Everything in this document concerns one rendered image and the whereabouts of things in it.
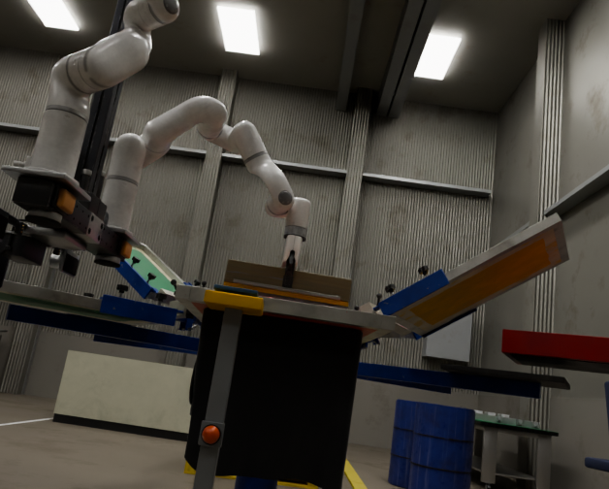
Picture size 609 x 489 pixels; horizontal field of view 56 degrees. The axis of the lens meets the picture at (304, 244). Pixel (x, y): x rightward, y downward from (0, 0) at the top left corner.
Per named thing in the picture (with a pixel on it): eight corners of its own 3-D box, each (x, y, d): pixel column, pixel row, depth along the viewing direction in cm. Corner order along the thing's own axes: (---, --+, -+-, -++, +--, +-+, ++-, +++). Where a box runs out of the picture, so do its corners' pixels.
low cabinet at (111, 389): (102, 414, 843) (114, 357, 862) (250, 437, 837) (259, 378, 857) (50, 421, 666) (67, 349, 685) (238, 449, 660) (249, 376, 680)
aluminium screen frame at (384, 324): (394, 331, 152) (396, 316, 153) (174, 297, 151) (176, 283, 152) (352, 348, 229) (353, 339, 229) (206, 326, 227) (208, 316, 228)
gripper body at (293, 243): (283, 237, 196) (278, 268, 194) (284, 228, 186) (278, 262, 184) (305, 240, 196) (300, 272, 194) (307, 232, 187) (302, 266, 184)
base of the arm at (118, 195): (72, 222, 166) (84, 172, 170) (87, 234, 179) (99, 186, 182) (125, 230, 166) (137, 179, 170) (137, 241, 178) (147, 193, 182)
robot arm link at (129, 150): (106, 175, 169) (117, 124, 173) (105, 187, 182) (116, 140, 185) (139, 182, 172) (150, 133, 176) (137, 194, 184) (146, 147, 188)
